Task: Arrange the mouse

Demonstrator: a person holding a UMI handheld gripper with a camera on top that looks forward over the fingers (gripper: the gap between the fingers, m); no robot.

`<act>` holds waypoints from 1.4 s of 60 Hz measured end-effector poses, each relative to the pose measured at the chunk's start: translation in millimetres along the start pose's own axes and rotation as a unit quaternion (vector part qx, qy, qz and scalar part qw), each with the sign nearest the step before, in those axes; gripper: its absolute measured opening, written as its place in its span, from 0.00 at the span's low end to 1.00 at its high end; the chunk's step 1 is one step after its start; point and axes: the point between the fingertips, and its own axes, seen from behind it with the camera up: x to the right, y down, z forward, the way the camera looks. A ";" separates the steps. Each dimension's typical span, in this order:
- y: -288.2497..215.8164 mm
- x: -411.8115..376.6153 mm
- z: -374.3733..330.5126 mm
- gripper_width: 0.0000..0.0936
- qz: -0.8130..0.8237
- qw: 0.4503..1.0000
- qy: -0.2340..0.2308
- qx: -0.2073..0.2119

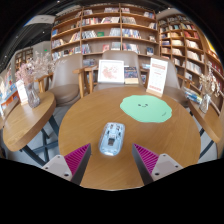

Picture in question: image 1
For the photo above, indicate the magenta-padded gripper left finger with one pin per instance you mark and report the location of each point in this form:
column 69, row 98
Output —
column 77, row 159

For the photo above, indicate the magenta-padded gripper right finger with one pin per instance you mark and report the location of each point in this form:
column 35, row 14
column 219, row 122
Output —
column 146, row 159

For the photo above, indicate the translucent light blue computer mouse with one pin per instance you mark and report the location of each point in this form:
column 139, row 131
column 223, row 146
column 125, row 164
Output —
column 111, row 139

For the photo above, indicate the green smiley-face mouse pad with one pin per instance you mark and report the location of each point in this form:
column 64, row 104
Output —
column 146, row 108

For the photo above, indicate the round wooden side table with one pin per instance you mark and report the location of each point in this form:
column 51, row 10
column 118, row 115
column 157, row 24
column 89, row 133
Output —
column 28, row 121
column 208, row 123
column 7, row 111

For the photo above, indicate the ribbed glass vase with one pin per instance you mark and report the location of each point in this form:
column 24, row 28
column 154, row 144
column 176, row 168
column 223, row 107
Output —
column 32, row 96

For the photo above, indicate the brown padded wooden armchair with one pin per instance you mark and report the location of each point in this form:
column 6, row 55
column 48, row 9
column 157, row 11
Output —
column 66, row 80
column 174, row 87
column 123, row 56

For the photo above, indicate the stack of colourful books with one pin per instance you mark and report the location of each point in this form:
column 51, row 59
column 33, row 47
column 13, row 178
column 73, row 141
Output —
column 192, row 95

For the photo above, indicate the clear glass vase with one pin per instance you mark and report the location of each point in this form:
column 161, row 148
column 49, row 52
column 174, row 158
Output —
column 204, row 104

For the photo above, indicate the white sign on wooden base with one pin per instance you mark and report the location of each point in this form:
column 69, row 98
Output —
column 157, row 76

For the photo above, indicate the dark blue book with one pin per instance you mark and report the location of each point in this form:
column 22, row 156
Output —
column 131, row 74

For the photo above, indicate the small white card sign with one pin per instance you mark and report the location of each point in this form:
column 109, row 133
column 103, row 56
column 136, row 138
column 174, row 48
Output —
column 22, row 92

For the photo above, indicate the white framed floral picture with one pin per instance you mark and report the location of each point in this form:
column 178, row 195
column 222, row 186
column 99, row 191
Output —
column 110, row 71

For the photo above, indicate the pale dried flower bunch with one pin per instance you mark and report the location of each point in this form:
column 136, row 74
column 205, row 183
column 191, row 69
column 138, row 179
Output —
column 208, row 81

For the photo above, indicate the pink dried flower bunch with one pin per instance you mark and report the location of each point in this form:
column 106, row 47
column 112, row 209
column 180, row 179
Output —
column 31, row 70

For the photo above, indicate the small distant wooden bookshelf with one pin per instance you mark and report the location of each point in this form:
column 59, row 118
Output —
column 23, row 58

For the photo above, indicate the curved wooden bookshelf unit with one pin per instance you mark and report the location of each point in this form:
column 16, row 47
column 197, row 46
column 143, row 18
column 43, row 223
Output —
column 186, row 46

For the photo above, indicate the wide wooden bookshelf unit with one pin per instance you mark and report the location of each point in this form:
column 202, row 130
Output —
column 103, row 30

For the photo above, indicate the white hanging ceiling sign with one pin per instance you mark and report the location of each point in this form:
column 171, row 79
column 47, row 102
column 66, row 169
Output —
column 40, row 20

